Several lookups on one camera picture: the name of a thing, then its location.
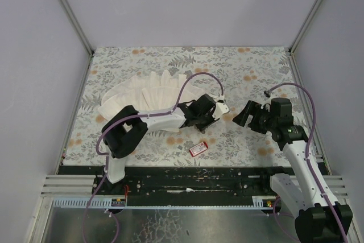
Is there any red white staples box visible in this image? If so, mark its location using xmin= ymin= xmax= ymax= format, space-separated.
xmin=189 ymin=142 xmax=208 ymax=157

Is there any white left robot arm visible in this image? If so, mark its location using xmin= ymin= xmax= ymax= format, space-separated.
xmin=101 ymin=94 xmax=229 ymax=184

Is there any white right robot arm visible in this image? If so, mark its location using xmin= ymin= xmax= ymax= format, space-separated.
xmin=233 ymin=98 xmax=353 ymax=242

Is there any floral table mat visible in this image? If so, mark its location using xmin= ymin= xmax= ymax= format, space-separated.
xmin=62 ymin=47 xmax=312 ymax=167

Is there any white folded cloth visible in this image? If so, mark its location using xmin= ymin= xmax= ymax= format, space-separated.
xmin=98 ymin=70 xmax=187 ymax=121

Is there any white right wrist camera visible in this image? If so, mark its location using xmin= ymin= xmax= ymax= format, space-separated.
xmin=262 ymin=89 xmax=272 ymax=110

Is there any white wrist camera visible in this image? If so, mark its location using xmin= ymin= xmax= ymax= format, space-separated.
xmin=212 ymin=100 xmax=229 ymax=120
xmin=262 ymin=89 xmax=272 ymax=110

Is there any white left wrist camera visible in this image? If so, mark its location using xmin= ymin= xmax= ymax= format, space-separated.
xmin=212 ymin=100 xmax=229 ymax=120

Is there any right aluminium frame post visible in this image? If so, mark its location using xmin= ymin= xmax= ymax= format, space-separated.
xmin=288 ymin=0 xmax=342 ymax=53

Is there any aluminium frame post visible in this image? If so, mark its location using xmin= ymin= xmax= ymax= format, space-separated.
xmin=288 ymin=0 xmax=342 ymax=53
xmin=42 ymin=0 xmax=95 ymax=57

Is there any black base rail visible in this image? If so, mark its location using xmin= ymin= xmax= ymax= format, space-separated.
xmin=58 ymin=164 xmax=293 ymax=198

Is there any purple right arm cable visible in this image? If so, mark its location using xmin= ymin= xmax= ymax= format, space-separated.
xmin=263 ymin=83 xmax=353 ymax=243

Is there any white cable duct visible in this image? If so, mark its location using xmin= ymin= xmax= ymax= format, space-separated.
xmin=52 ymin=196 xmax=275 ymax=209

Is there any left aluminium frame post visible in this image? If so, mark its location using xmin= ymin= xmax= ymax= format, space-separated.
xmin=42 ymin=0 xmax=95 ymax=57

